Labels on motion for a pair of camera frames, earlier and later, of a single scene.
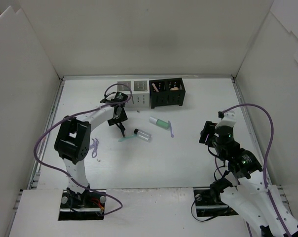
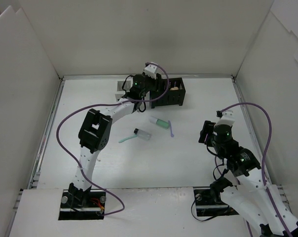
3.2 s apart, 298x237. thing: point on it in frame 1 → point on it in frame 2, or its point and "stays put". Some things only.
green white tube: x=162 y=124 stays put
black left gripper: x=118 y=120 → x=157 y=84
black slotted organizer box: x=166 y=92 stays put
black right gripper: x=205 y=133 stays put
